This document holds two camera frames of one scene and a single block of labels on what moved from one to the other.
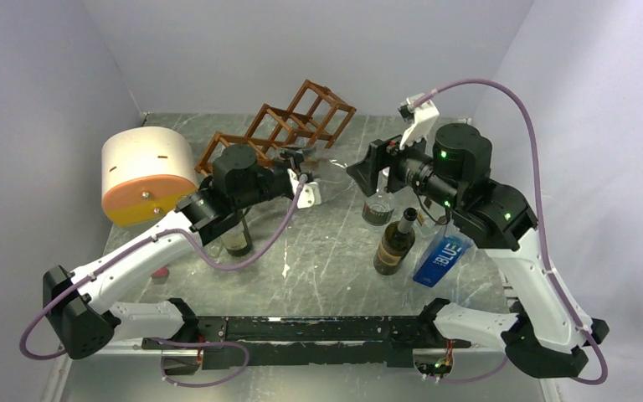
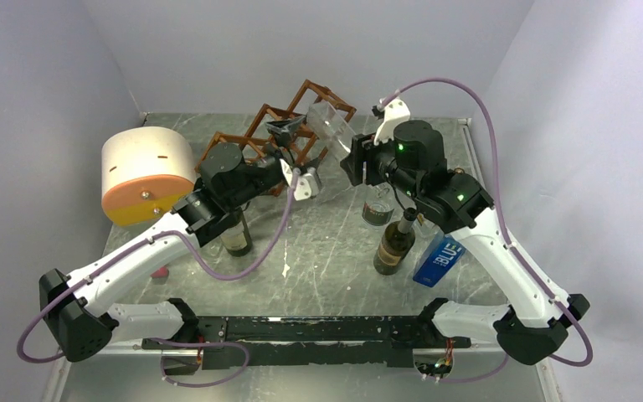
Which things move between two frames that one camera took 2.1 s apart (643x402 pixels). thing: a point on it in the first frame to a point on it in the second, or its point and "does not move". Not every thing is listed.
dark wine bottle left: x=237 y=240 does not move
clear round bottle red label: x=378 y=208 does not move
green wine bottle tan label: x=395 y=243 does not move
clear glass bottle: x=322 y=163 to x=326 y=122
